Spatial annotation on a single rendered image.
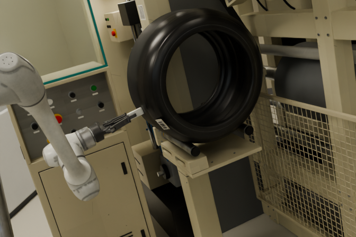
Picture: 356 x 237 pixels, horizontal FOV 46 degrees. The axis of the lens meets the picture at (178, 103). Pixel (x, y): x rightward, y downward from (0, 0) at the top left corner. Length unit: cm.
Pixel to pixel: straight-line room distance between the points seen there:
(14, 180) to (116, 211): 173
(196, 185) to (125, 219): 48
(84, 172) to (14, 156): 247
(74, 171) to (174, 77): 79
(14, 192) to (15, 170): 20
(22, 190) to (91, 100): 197
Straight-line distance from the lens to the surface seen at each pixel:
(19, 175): 412
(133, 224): 257
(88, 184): 167
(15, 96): 129
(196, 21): 176
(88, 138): 176
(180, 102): 217
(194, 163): 186
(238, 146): 206
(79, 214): 246
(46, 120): 148
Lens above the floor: 161
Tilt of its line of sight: 16 degrees down
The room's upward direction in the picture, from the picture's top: 13 degrees counter-clockwise
